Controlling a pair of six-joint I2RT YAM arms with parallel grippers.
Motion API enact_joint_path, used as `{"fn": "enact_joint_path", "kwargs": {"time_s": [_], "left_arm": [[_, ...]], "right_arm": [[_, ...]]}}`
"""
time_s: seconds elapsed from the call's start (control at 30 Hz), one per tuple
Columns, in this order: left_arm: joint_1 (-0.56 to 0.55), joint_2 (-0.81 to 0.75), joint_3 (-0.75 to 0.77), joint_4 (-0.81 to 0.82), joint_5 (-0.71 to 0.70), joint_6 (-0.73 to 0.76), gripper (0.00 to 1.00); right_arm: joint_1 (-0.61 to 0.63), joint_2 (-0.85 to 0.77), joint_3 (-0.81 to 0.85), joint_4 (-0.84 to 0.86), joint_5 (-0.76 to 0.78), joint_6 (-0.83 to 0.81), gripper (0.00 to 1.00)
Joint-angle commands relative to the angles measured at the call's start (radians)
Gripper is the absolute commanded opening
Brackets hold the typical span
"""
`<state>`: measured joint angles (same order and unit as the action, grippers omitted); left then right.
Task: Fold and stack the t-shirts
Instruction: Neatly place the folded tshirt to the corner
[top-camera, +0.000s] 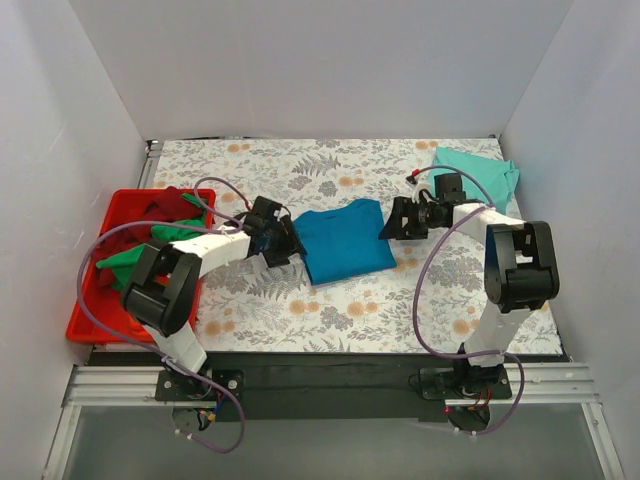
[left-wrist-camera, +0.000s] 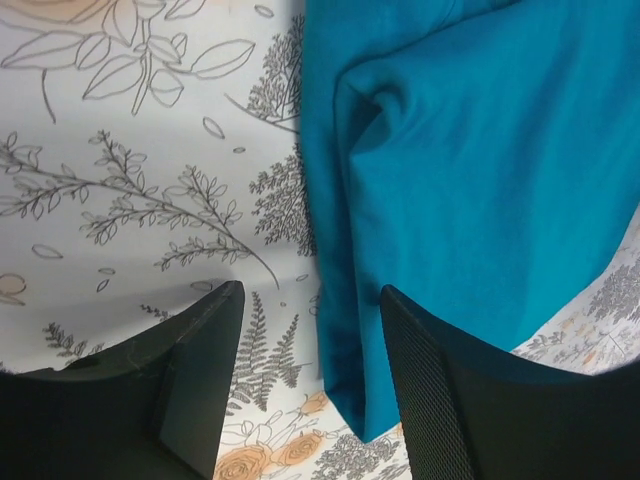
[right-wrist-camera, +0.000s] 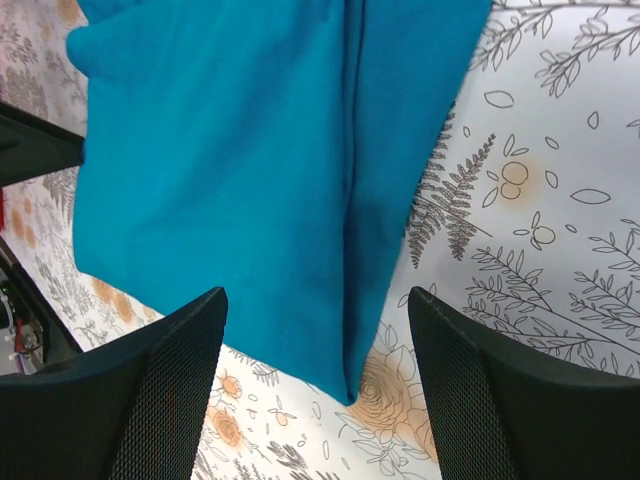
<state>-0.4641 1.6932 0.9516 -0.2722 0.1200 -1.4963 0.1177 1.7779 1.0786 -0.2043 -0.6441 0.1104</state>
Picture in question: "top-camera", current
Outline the dark red t shirt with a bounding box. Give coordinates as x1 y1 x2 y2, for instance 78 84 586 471
91 187 203 291

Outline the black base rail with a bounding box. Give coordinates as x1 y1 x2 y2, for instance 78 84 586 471
154 351 511 424

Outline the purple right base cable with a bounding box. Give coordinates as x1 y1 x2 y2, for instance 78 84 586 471
449 357 526 435

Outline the red plastic bin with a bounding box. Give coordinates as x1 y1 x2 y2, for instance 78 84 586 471
65 188 218 346

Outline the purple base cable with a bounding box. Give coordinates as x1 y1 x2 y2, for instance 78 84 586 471
449 357 526 435
169 384 247 454

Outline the blue t shirt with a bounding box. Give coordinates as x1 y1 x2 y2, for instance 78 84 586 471
293 198 397 286

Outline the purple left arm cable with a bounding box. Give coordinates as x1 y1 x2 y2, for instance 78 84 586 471
77 177 254 386

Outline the folded mint green t shirt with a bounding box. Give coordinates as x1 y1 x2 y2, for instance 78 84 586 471
433 147 520 214

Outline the floral patterned table mat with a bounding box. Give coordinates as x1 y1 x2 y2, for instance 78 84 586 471
144 138 561 355

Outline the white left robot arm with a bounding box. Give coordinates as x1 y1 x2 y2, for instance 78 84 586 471
120 196 306 400

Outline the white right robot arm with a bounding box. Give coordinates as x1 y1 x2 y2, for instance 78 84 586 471
379 167 560 399

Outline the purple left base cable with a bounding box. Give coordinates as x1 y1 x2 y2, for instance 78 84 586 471
169 384 247 454

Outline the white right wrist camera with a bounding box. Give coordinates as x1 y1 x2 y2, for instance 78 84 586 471
406 169 434 203

